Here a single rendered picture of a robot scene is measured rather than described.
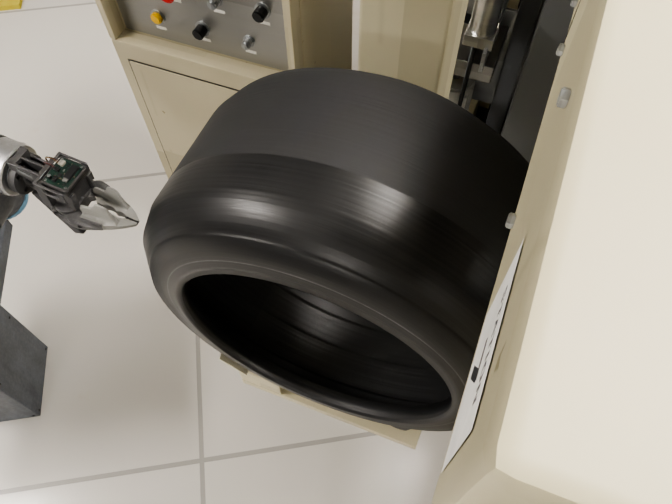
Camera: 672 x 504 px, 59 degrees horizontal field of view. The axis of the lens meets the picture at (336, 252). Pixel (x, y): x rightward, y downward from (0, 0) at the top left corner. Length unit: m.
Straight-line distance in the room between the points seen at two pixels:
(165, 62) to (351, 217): 1.19
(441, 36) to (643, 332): 0.69
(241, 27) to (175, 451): 1.31
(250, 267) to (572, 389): 0.51
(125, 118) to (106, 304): 0.93
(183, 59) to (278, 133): 1.01
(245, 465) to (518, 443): 1.85
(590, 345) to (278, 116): 0.56
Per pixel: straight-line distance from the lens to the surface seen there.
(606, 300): 0.21
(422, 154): 0.67
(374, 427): 1.20
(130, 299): 2.33
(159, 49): 1.72
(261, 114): 0.73
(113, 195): 1.04
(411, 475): 2.01
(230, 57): 1.66
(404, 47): 0.89
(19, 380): 2.15
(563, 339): 0.20
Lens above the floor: 1.96
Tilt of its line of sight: 59 degrees down
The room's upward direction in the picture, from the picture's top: 1 degrees counter-clockwise
